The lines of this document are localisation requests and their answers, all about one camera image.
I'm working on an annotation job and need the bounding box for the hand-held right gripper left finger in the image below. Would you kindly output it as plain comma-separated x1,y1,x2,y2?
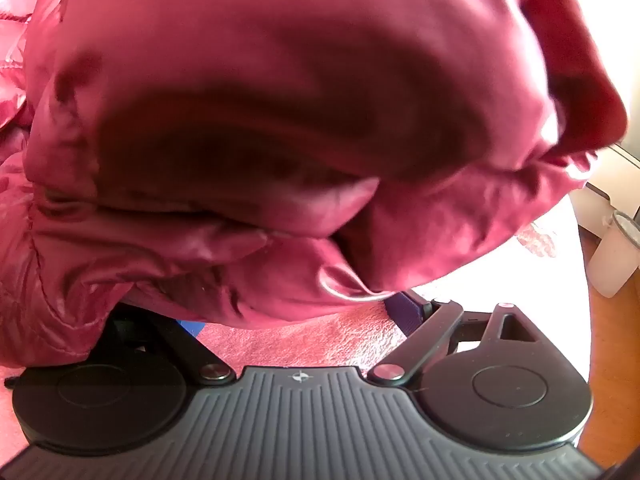
107,307,237,387

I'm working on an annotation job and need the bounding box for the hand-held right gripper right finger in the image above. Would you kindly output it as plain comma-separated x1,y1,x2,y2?
367,290,551,386

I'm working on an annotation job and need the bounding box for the red puffer jacket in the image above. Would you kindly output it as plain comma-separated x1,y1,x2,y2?
0,0,629,368

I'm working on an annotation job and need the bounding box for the pink bed sheet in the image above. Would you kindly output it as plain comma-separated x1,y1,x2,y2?
0,190,593,466

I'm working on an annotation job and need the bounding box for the white nightstand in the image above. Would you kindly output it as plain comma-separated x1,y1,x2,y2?
570,142,640,238

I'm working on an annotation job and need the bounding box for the white trash bin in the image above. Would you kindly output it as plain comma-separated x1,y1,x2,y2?
589,211,640,298

